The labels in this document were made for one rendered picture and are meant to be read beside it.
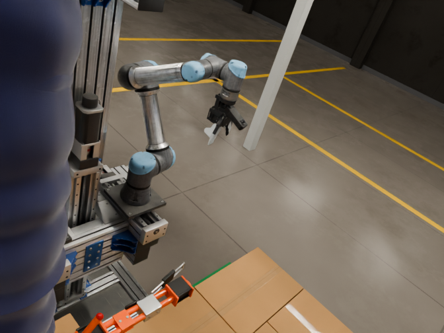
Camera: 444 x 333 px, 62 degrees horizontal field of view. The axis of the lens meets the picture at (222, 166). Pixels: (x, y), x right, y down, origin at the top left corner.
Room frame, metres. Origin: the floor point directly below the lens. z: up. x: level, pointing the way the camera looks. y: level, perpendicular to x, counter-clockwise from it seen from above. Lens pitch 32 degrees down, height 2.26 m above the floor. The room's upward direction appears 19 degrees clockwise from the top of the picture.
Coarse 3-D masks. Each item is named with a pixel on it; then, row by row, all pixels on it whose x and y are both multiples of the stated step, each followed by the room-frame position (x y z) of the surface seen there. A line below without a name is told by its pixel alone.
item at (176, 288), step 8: (176, 280) 0.96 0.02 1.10; (184, 280) 0.97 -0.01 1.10; (168, 288) 0.91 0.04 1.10; (176, 288) 0.92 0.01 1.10; (184, 288) 0.94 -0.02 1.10; (192, 288) 0.95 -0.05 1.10; (168, 296) 0.90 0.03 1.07; (176, 296) 0.89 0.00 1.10; (184, 296) 0.93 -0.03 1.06; (176, 304) 0.89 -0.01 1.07
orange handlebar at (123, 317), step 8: (160, 296) 0.88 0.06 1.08; (168, 304) 0.87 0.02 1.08; (120, 312) 0.76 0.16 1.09; (128, 312) 0.78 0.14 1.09; (112, 320) 0.73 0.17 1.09; (120, 320) 0.73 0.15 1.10; (128, 320) 0.74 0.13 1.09; (136, 320) 0.76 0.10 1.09; (120, 328) 0.71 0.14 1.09; (128, 328) 0.73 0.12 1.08
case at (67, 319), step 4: (64, 316) 0.77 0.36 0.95; (68, 316) 0.78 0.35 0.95; (72, 316) 0.78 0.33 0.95; (56, 320) 0.75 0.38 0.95; (60, 320) 0.75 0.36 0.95; (64, 320) 0.76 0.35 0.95; (68, 320) 0.76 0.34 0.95; (72, 320) 0.77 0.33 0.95; (56, 324) 0.73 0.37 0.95; (60, 324) 0.74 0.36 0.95; (64, 324) 0.74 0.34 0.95; (68, 324) 0.75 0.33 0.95; (72, 324) 0.75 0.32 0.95; (76, 324) 0.76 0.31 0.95; (56, 328) 0.72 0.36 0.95; (60, 328) 0.72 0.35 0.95; (64, 328) 0.73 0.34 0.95; (68, 328) 0.73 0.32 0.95; (72, 328) 0.74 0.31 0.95; (76, 328) 0.74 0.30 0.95; (56, 332) 0.71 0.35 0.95; (60, 332) 0.71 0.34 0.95; (64, 332) 0.72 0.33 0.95; (68, 332) 0.72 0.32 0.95; (72, 332) 0.73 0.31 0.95
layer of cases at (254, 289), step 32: (256, 256) 1.82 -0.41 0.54; (224, 288) 1.48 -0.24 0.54; (256, 288) 1.56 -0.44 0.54; (288, 288) 1.65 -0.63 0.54; (160, 320) 1.15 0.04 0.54; (192, 320) 1.21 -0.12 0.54; (224, 320) 1.28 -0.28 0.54; (256, 320) 1.34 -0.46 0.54; (288, 320) 1.41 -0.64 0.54; (320, 320) 1.49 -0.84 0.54
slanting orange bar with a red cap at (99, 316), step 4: (96, 316) 0.65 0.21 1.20; (100, 316) 0.66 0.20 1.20; (92, 320) 0.65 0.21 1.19; (96, 320) 0.65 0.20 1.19; (100, 320) 0.65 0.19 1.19; (92, 324) 0.64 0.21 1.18; (96, 324) 0.64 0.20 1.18; (88, 328) 0.63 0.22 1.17; (92, 328) 0.64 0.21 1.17; (84, 332) 0.62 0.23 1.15; (88, 332) 0.63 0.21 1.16
